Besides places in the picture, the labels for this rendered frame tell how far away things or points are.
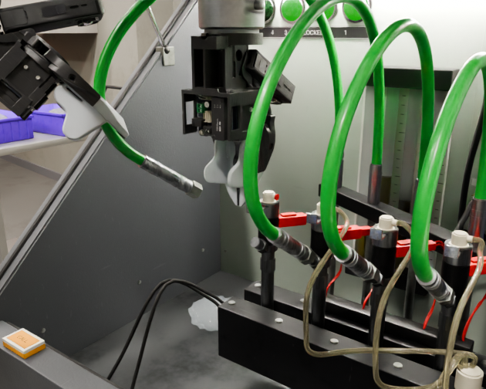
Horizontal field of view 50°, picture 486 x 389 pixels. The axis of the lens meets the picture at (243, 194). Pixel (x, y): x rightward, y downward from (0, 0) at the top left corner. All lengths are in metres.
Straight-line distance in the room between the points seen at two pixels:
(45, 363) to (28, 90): 0.33
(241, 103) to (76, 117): 0.19
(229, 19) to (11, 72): 0.24
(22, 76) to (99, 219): 0.34
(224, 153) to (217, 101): 0.10
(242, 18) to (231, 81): 0.07
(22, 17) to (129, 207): 0.40
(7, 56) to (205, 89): 0.21
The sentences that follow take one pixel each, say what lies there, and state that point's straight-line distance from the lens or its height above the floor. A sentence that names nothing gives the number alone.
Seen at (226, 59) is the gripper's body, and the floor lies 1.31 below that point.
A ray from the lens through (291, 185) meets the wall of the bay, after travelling 0.99.
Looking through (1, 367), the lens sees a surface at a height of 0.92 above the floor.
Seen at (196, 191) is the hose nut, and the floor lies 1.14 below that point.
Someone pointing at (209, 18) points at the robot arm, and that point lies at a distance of 0.59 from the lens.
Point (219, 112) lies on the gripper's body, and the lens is 0.58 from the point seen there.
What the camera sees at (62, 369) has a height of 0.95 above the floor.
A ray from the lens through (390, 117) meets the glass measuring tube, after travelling 0.85.
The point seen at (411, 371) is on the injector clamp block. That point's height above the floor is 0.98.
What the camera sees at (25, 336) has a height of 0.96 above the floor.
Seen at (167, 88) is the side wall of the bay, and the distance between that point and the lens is 0.95.
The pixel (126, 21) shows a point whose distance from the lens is 0.64.
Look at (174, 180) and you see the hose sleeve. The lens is 0.68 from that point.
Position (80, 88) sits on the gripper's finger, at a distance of 0.61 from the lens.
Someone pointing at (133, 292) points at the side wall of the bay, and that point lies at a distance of 0.99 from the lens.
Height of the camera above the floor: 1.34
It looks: 18 degrees down
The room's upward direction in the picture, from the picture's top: straight up
